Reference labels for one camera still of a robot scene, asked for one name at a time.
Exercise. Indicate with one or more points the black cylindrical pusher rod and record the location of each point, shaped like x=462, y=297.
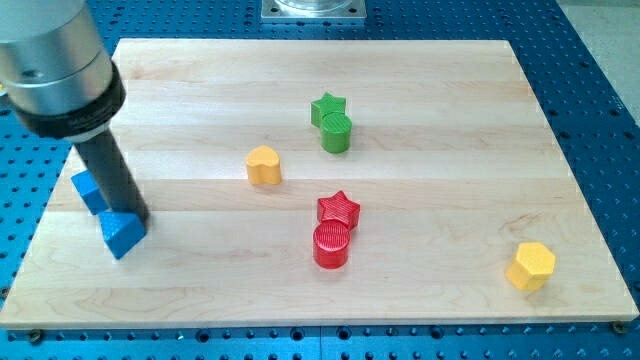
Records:
x=104, y=160

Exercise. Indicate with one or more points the blue triangle block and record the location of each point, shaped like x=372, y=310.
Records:
x=121, y=231

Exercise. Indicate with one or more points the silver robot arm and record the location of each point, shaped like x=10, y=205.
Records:
x=63, y=84

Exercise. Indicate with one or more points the light wooden board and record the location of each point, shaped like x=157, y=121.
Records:
x=451, y=159

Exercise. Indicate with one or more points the left board stop screw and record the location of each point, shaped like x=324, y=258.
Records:
x=35, y=336

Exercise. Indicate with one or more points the board stop screw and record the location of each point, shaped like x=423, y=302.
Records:
x=619, y=327
x=35, y=336

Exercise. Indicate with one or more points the right board stop screw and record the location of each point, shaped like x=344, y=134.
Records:
x=619, y=327

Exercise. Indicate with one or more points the blue cube block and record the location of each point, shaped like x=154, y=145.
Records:
x=89, y=192

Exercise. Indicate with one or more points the yellow heart block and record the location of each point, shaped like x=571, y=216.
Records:
x=263, y=166

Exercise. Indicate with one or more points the green star block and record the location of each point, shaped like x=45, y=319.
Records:
x=326, y=105

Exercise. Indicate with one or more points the green cylinder block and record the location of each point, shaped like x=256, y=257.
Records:
x=335, y=131

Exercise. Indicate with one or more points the red star block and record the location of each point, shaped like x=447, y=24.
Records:
x=339, y=208

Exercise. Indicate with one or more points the red cylinder block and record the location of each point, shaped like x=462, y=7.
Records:
x=331, y=242

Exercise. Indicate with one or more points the yellow hexagon block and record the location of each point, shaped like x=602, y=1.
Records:
x=531, y=266

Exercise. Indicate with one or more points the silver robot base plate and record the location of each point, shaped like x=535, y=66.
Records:
x=313, y=9

